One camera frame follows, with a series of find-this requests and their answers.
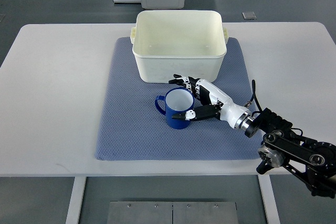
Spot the blue mug white inside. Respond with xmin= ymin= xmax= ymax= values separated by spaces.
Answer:
xmin=154 ymin=87 xmax=194 ymax=130

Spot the white table leg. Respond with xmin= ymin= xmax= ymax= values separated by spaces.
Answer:
xmin=65 ymin=176 xmax=87 ymax=224
xmin=258 ymin=175 xmax=280 ymax=224

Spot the right white table leg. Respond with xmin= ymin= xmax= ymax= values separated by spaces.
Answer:
xmin=258 ymin=175 xmax=280 ymax=224

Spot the small grey floor hatch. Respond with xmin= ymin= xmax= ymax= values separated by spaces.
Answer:
xmin=242 ymin=12 xmax=257 ymax=20

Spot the left white table leg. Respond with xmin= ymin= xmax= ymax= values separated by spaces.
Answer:
xmin=65 ymin=176 xmax=87 ymax=224

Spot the cream plastic box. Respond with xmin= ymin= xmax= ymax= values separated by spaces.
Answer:
xmin=130 ymin=10 xmax=228 ymax=83

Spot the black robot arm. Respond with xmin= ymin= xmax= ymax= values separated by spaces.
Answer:
xmin=240 ymin=108 xmax=335 ymax=199

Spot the grey metal floor plate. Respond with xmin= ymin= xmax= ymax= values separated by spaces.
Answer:
xmin=107 ymin=201 xmax=238 ymax=224

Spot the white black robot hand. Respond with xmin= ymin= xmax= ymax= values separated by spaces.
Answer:
xmin=169 ymin=74 xmax=254 ymax=131

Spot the blue textured mat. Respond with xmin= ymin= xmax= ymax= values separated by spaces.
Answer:
xmin=95 ymin=37 xmax=262 ymax=161

